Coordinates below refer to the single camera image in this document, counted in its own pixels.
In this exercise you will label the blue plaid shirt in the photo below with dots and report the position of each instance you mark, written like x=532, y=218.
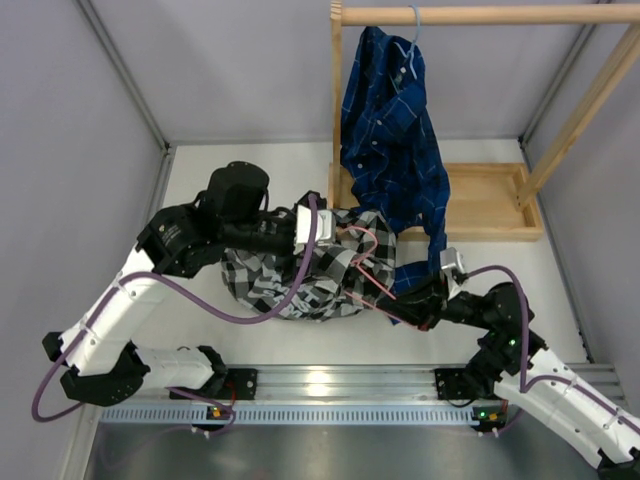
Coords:
x=388, y=143

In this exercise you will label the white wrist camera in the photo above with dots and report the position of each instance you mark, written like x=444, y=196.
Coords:
x=453, y=270
x=319, y=227

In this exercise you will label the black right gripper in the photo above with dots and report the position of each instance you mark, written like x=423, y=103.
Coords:
x=421, y=308

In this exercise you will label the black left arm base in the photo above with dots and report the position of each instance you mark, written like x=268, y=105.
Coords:
x=239, y=384

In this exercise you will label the light blue hanger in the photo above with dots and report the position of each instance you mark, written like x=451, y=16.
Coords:
x=409, y=53

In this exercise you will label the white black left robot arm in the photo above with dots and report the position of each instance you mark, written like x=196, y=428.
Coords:
x=102, y=364

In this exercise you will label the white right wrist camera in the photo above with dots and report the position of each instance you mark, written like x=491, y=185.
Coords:
x=453, y=270

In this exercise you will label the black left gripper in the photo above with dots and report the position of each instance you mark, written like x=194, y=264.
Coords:
x=288, y=252

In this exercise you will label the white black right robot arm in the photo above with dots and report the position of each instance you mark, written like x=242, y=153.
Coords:
x=516, y=365

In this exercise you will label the slotted grey cable duct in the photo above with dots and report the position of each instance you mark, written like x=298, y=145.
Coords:
x=351, y=415

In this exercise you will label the black white checkered shirt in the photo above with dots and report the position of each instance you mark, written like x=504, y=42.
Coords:
x=260, y=281

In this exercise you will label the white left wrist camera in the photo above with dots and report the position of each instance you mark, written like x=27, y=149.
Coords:
x=319, y=227

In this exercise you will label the pink wire hanger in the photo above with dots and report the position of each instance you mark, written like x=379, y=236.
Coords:
x=371, y=276

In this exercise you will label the aluminium mounting rail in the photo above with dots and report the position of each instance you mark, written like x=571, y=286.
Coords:
x=333, y=383

